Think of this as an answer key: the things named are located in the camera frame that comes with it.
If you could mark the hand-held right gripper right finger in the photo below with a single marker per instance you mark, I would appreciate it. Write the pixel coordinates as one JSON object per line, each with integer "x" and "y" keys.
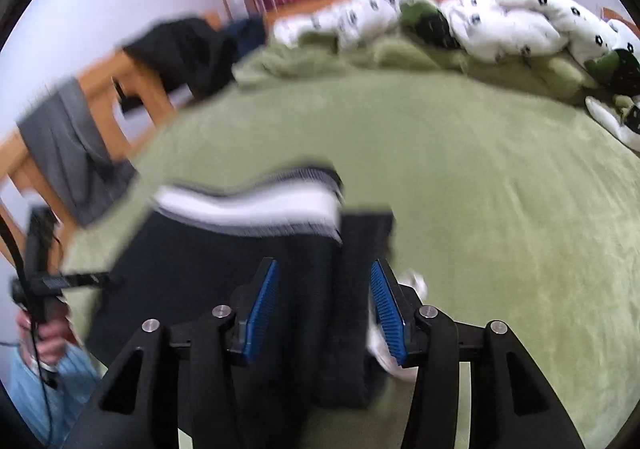
{"x": 387, "y": 311}

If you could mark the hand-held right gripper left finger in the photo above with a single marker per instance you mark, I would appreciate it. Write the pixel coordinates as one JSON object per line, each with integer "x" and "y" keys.
{"x": 260, "y": 311}

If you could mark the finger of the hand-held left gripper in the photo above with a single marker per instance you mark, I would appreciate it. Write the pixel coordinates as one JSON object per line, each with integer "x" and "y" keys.
{"x": 85, "y": 279}

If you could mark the black pants with white stripe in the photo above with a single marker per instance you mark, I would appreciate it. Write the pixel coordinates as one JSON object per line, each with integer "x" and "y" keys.
{"x": 200, "y": 269}

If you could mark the person's left forearm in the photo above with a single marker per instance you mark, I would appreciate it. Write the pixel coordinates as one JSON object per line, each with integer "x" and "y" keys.
{"x": 65, "y": 399}

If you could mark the person's left hand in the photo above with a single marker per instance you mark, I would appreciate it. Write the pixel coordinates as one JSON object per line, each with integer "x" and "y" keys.
{"x": 52, "y": 344}

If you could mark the grey jeans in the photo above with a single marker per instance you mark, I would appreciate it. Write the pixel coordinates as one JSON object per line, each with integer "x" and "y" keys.
{"x": 70, "y": 144}

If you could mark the green bed sheet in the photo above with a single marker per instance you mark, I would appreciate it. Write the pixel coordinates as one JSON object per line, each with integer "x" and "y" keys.
{"x": 475, "y": 189}

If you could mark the black jacket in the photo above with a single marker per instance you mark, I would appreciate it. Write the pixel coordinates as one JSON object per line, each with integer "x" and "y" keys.
{"x": 185, "y": 51}

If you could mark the crumpled green fleece blanket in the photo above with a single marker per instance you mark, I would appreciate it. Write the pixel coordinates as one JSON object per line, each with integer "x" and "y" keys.
{"x": 380, "y": 56}

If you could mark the navy garment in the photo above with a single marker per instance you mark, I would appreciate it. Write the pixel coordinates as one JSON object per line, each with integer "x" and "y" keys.
{"x": 247, "y": 36}

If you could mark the white floral strawberry quilt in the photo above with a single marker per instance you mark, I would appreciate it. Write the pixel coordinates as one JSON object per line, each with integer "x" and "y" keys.
{"x": 500, "y": 24}

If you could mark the wooden bed frame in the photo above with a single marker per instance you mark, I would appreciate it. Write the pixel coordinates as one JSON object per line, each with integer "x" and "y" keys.
{"x": 145, "y": 89}

